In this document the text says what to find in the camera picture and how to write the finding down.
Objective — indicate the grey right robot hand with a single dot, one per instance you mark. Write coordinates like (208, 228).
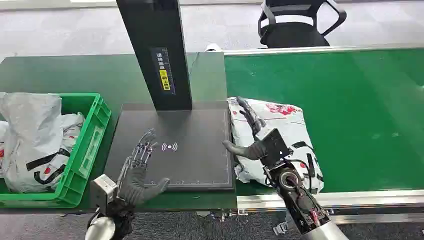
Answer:
(249, 153)

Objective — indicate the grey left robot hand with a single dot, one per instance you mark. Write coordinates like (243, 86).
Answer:
(136, 185)

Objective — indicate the white parcel bag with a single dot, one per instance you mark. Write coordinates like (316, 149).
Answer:
(49, 165)
(288, 129)

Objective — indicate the silver and black right robot arm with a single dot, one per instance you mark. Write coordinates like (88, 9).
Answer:
(306, 208)

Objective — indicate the green plastic crate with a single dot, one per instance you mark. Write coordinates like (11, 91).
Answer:
(87, 159)

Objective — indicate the white parcel bag, black stripes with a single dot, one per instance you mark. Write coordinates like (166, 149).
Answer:
(49, 165)

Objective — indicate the white round device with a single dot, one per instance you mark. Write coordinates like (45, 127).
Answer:
(212, 47)

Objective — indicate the green conveyor belt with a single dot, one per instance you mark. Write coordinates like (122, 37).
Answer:
(357, 109)

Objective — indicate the grey crumpled parcel bag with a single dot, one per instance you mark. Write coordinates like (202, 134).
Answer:
(31, 126)

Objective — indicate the black office chair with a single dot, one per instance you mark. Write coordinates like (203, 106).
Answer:
(294, 33)

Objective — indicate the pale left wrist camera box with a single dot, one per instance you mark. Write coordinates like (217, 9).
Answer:
(102, 192)

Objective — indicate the black scanner base plate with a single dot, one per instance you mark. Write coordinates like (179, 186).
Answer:
(195, 155)

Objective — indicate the metal table clamp bracket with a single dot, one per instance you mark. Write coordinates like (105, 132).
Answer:
(228, 214)

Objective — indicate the grey conveyor support bracket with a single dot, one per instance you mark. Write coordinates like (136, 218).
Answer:
(281, 228)

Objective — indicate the yellow and black post label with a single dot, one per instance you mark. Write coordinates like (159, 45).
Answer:
(164, 79)

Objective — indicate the silver conveyor frame rail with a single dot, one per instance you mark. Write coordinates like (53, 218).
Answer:
(371, 198)

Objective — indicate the black scanner post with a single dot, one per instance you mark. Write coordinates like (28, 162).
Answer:
(155, 30)

